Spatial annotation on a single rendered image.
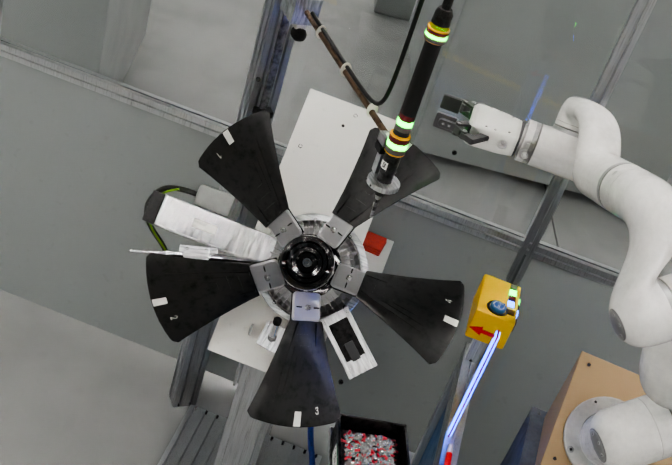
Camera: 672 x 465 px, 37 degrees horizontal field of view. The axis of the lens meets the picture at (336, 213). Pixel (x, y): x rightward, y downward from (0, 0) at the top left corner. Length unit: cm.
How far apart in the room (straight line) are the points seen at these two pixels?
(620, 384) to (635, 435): 46
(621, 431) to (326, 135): 104
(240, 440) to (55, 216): 107
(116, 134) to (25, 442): 99
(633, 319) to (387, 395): 185
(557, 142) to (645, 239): 39
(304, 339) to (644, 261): 87
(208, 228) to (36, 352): 134
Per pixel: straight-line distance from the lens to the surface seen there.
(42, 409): 340
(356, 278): 224
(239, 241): 235
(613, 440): 194
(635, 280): 162
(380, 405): 341
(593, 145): 185
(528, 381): 324
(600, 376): 238
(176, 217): 238
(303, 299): 222
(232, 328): 246
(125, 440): 335
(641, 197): 164
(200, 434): 330
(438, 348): 218
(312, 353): 224
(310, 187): 247
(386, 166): 204
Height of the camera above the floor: 254
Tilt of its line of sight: 34 degrees down
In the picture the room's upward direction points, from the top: 18 degrees clockwise
